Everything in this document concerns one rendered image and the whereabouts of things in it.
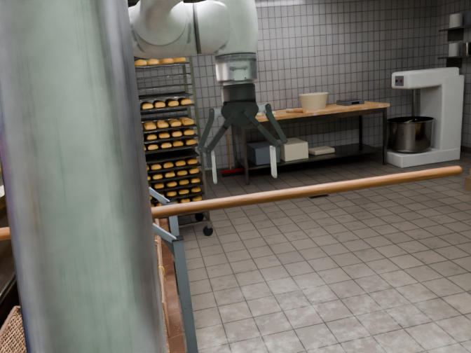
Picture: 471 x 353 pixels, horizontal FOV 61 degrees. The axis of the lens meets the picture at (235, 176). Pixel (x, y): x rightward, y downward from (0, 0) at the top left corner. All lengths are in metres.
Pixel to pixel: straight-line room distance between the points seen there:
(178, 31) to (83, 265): 0.61
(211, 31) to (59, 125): 0.61
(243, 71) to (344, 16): 5.94
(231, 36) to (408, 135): 5.33
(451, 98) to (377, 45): 1.46
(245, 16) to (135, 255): 0.65
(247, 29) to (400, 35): 6.42
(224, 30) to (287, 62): 5.52
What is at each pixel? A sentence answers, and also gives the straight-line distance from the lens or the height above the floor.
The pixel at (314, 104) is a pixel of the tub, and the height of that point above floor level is 0.98.
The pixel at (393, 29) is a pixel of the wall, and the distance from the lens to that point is 7.16.
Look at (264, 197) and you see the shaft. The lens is 1.08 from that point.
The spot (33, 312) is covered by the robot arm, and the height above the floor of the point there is 1.39.
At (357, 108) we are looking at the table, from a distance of 5.89.
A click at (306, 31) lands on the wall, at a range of 6.49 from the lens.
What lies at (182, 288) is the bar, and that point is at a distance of 1.58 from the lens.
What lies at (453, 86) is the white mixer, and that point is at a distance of 6.40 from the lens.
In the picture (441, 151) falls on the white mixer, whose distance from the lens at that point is 6.43.
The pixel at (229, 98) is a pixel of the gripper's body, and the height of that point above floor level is 1.47.
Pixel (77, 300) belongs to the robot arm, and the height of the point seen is 1.39.
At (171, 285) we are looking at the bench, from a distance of 1.98.
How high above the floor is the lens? 1.53
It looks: 15 degrees down
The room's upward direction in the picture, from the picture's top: 5 degrees counter-clockwise
